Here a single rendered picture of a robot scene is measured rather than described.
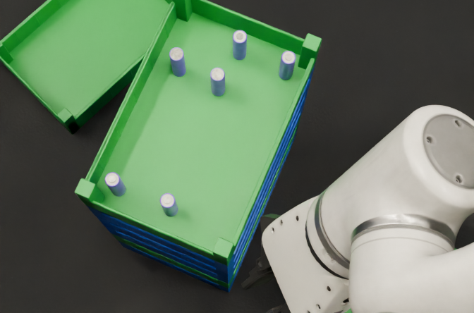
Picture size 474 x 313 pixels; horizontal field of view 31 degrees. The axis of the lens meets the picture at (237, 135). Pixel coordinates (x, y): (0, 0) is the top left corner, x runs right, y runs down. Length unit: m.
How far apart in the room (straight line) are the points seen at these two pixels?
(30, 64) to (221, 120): 0.58
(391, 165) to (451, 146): 0.04
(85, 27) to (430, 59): 0.64
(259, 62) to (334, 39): 0.47
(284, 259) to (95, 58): 0.88
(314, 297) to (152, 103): 0.46
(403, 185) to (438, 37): 1.04
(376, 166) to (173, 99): 0.54
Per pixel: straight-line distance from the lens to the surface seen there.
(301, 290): 0.79
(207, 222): 1.11
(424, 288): 0.60
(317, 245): 0.72
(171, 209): 1.07
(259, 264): 0.86
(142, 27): 1.62
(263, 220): 0.85
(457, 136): 0.65
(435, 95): 1.62
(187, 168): 1.13
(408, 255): 0.62
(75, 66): 1.61
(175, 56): 1.10
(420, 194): 0.62
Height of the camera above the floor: 1.50
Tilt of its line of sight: 75 degrees down
